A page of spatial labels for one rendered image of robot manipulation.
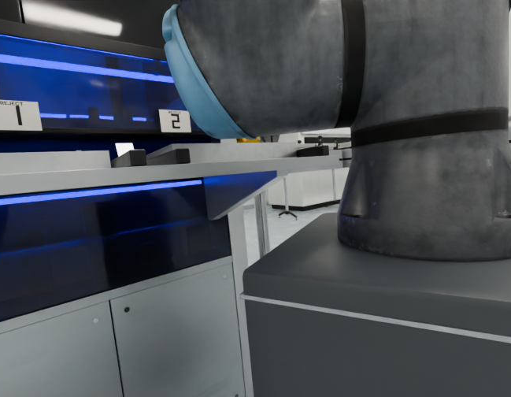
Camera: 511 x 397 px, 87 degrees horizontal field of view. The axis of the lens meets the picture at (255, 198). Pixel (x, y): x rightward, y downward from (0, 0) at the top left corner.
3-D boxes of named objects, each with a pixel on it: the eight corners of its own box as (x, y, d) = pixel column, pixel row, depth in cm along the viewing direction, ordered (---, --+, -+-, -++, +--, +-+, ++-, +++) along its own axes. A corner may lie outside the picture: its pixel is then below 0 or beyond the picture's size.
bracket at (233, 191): (207, 220, 81) (203, 176, 80) (216, 217, 83) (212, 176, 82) (282, 235, 54) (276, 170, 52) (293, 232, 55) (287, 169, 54)
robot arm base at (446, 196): (501, 218, 28) (501, 121, 27) (595, 271, 15) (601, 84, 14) (349, 217, 35) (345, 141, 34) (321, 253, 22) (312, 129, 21)
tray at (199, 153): (132, 175, 70) (130, 161, 69) (221, 168, 84) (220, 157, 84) (174, 166, 42) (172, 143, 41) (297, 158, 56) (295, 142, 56)
